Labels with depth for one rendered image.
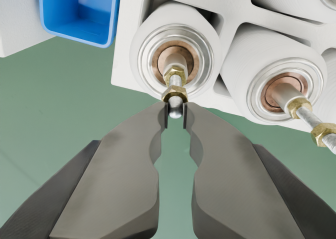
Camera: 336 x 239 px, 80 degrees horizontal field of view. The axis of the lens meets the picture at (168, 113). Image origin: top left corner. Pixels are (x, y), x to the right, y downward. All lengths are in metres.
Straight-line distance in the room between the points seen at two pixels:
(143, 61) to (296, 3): 0.15
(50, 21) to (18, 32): 0.05
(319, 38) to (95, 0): 0.38
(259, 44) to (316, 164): 0.57
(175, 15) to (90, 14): 0.30
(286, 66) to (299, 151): 0.49
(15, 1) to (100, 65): 0.20
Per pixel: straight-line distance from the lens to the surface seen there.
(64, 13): 0.44
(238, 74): 0.24
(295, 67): 0.24
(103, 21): 0.47
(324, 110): 0.31
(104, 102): 0.54
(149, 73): 0.21
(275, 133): 0.63
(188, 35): 0.20
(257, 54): 0.23
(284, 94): 0.23
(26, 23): 0.40
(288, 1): 0.25
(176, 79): 0.16
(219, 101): 0.31
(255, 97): 0.23
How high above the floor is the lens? 0.45
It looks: 58 degrees down
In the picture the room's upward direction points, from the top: 177 degrees counter-clockwise
